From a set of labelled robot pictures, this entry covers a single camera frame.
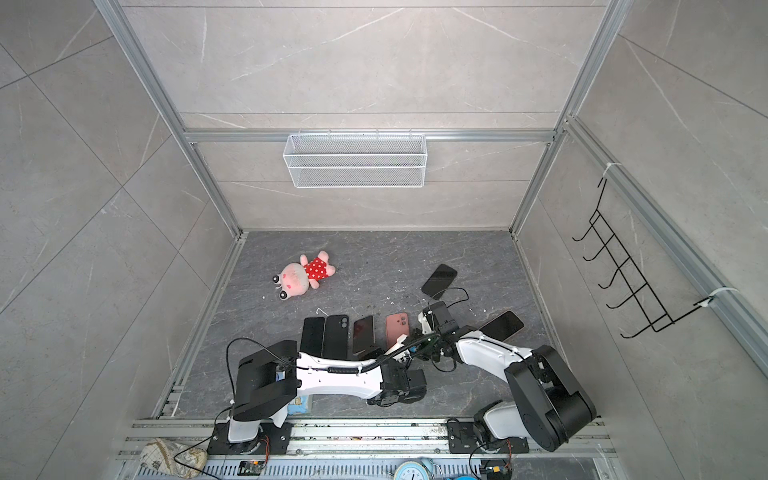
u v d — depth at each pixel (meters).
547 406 0.42
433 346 0.69
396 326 0.93
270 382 0.50
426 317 0.71
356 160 1.00
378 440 0.75
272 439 0.73
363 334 0.90
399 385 0.58
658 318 0.56
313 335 0.92
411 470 0.66
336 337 0.91
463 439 0.73
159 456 0.69
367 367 0.55
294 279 0.98
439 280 1.05
